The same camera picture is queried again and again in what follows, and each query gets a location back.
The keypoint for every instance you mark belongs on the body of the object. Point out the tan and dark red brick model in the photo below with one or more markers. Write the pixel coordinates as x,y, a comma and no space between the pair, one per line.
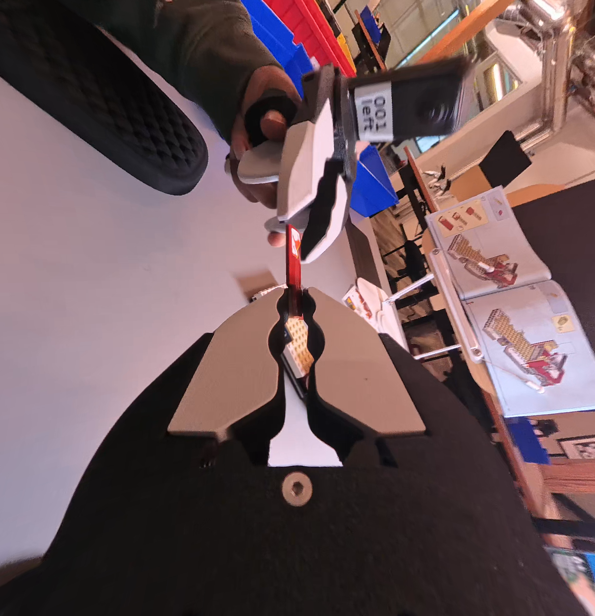
297,341

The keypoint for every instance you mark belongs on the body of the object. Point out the colourful toy set box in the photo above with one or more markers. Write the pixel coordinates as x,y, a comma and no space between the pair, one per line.
586,577

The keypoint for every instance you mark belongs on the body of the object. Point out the grey desk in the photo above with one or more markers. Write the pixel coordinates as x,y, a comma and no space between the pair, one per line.
86,288

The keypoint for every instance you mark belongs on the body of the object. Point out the wooden table frame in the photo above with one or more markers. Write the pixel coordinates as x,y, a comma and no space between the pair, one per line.
571,474

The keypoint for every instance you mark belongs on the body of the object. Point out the black office chair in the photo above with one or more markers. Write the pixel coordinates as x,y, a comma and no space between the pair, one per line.
413,260

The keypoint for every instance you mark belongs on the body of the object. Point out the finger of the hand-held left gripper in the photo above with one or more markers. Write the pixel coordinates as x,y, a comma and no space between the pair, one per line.
340,216
302,163

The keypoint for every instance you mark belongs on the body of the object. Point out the open instruction booklet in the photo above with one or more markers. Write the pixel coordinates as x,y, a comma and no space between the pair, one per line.
518,240

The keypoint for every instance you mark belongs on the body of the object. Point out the black white marker tag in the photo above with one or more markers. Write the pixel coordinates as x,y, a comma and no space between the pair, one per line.
583,447

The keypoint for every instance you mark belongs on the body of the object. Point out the white booklet stand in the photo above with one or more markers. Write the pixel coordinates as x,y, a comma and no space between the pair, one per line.
454,308

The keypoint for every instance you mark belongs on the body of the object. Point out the white round plate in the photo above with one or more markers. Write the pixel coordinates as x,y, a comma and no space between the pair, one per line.
369,285

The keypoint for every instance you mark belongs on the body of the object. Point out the black padded cushion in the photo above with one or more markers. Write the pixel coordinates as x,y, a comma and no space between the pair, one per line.
110,106

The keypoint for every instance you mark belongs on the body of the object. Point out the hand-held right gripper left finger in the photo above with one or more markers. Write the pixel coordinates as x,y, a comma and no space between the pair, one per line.
230,375

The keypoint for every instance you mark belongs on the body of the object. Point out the small black board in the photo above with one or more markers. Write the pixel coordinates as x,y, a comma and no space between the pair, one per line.
504,159

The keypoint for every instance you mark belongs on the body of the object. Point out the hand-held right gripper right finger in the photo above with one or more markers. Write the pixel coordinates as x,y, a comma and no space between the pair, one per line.
365,380

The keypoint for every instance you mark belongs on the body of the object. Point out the silver pipe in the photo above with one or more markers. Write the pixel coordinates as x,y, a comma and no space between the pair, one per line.
559,72

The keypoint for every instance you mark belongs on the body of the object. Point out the yellow storage bin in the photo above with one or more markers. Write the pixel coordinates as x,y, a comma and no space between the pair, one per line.
345,48

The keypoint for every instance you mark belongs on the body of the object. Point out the blue plastic object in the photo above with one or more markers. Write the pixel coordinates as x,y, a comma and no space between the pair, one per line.
528,440

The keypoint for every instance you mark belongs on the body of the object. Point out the large black panel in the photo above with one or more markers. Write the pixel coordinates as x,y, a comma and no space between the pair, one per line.
576,250

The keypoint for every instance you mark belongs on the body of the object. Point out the printed instruction sheet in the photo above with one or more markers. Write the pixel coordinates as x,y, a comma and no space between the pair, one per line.
357,301

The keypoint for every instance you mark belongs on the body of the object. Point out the empty blue storage bin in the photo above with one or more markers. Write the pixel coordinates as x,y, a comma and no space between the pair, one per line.
273,29

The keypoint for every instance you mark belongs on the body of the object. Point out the wooden top standing desk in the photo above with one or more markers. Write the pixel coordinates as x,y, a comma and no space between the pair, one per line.
415,173

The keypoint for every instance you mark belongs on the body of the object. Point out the red storage bin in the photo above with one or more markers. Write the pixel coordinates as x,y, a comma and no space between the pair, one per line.
321,29

